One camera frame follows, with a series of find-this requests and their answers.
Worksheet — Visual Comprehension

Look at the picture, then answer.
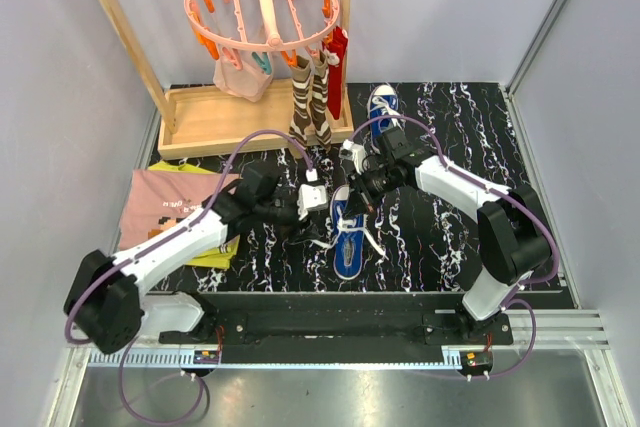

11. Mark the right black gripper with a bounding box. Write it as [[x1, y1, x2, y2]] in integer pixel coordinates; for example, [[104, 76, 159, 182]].
[[344, 163, 399, 221]]

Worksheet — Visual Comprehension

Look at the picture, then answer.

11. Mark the white shoelace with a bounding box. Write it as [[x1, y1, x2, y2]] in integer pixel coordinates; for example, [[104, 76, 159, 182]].
[[311, 217, 386, 266]]

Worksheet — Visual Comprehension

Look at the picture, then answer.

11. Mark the blue canvas sneaker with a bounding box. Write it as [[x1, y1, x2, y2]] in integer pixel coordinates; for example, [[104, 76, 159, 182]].
[[367, 84, 404, 154], [330, 185, 366, 280]]

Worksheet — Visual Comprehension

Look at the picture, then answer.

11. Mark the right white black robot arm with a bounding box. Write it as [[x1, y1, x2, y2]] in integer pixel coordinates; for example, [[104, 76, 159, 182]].
[[340, 127, 559, 344]]

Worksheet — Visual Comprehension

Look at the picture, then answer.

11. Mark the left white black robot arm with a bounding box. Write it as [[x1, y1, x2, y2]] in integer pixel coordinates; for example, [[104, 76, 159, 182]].
[[63, 165, 323, 354]]

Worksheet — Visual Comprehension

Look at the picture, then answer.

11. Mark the yellow folded garment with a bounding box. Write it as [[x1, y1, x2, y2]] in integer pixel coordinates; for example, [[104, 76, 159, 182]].
[[147, 158, 239, 271]]

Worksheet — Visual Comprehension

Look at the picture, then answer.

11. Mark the pink folded t-shirt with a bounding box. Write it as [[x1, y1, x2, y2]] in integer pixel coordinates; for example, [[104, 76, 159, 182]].
[[119, 162, 220, 250]]

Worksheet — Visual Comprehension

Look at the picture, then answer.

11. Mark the brown striped sock right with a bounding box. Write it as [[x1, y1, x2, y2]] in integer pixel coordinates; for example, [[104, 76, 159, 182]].
[[309, 51, 332, 151]]

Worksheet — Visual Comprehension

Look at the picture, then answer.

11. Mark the brown striped sock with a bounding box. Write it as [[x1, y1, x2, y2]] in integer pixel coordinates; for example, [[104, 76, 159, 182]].
[[289, 56, 311, 146], [309, 51, 332, 151]]

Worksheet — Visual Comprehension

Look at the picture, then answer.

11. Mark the pink mesh laundry bag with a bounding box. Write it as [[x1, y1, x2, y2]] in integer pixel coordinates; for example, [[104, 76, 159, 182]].
[[213, 56, 273, 102]]

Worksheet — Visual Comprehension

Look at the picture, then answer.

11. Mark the brown striped sock left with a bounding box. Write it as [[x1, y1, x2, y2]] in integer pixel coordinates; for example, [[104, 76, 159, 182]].
[[289, 56, 311, 146]]

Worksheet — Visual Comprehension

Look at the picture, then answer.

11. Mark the red hanging sock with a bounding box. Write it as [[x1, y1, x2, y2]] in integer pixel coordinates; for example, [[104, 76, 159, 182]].
[[326, 26, 348, 120]]

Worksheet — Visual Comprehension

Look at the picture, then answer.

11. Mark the pink round clip hanger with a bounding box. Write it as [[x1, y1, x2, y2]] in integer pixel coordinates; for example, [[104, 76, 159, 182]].
[[183, 0, 341, 75]]

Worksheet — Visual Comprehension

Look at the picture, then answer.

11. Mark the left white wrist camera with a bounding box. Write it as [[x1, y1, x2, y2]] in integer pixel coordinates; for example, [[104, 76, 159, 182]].
[[297, 183, 329, 220]]

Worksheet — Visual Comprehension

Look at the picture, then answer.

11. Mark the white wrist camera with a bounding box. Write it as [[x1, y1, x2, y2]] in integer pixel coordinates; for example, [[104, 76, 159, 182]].
[[297, 183, 329, 220], [339, 140, 367, 173]]

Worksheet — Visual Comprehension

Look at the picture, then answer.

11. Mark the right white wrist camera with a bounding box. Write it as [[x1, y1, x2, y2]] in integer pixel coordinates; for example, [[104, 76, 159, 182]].
[[339, 140, 367, 173]]

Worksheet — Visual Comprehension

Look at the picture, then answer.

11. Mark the wooden drying rack frame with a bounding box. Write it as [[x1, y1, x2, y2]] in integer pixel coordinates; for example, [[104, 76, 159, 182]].
[[98, 0, 354, 160]]

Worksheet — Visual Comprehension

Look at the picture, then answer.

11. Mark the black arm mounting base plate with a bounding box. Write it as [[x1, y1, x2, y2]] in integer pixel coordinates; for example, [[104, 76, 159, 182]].
[[159, 292, 513, 346]]

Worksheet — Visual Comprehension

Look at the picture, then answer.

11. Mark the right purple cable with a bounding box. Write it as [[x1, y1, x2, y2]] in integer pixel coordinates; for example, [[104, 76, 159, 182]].
[[349, 114, 561, 381]]

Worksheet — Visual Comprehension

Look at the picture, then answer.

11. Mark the aluminium rail frame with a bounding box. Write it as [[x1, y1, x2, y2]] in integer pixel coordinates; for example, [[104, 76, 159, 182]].
[[49, 303, 639, 426]]

